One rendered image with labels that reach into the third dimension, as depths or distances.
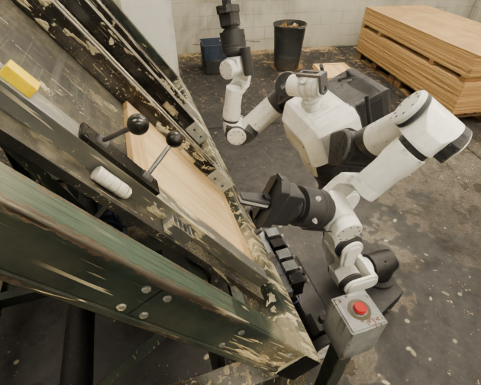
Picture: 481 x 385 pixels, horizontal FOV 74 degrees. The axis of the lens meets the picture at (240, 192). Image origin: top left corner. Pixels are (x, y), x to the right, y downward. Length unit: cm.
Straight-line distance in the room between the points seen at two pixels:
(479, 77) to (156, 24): 377
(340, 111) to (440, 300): 167
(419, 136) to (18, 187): 64
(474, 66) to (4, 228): 415
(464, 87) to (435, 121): 359
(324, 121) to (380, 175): 38
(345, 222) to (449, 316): 173
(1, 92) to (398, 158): 69
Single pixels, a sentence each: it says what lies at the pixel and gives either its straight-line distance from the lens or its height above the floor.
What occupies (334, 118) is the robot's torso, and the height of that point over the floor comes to 135.
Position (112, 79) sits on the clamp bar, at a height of 143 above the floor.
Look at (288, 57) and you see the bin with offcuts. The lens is 537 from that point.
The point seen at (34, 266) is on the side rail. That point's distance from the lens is 48.
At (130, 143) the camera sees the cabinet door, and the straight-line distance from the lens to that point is 89.
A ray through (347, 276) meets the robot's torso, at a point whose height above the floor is 34.
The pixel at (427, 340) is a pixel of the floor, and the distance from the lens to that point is 225.
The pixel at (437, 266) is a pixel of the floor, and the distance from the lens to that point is 262.
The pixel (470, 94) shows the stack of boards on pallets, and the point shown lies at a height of 37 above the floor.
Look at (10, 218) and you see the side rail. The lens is 43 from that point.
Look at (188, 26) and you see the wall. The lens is 616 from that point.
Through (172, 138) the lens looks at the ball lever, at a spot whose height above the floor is 144.
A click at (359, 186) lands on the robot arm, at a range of 72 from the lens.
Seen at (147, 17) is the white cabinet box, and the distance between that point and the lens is 472.
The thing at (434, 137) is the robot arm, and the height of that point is 150.
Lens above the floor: 180
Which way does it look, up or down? 40 degrees down
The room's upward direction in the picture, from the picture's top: straight up
